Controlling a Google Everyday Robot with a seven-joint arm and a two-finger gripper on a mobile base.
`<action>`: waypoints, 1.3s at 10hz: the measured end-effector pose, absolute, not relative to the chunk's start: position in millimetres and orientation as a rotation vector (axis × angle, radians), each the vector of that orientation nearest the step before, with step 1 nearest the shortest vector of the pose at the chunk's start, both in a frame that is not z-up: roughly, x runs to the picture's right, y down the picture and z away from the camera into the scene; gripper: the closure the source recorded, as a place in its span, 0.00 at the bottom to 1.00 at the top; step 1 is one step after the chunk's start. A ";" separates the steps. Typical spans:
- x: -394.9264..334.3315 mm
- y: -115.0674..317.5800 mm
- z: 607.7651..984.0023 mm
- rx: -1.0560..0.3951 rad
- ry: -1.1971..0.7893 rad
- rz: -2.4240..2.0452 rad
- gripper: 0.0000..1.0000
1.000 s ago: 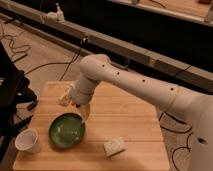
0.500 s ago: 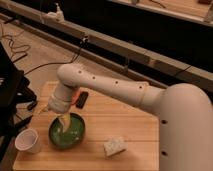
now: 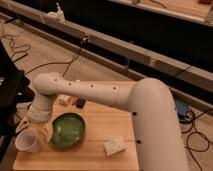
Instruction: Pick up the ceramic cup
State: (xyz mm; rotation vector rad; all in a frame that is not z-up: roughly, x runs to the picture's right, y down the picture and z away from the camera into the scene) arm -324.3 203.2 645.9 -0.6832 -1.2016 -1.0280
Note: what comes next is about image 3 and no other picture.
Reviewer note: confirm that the black equipment stand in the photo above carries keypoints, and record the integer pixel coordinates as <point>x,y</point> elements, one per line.
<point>13,90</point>

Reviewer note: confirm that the black rectangular block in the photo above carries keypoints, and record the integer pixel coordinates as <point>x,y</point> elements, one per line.
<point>80,103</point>

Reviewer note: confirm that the white sponge block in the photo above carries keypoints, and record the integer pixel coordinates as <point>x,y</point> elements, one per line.
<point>114,146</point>

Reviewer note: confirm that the white object on rail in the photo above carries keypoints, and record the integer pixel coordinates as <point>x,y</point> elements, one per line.
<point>58,15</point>

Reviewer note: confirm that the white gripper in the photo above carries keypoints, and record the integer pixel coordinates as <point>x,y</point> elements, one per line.
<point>38,116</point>

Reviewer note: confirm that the green bowl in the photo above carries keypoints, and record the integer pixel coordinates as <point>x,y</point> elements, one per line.
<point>68,130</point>

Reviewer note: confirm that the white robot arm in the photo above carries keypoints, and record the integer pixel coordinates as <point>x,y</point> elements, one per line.
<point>150,101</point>

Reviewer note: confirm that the red marker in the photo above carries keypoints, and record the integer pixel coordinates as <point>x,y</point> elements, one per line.
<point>74,100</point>

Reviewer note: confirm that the blue box on floor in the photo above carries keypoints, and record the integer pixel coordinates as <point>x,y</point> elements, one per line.
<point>181,107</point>

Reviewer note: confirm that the long metal rail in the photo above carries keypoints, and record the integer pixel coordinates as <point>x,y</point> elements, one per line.
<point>177,51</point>

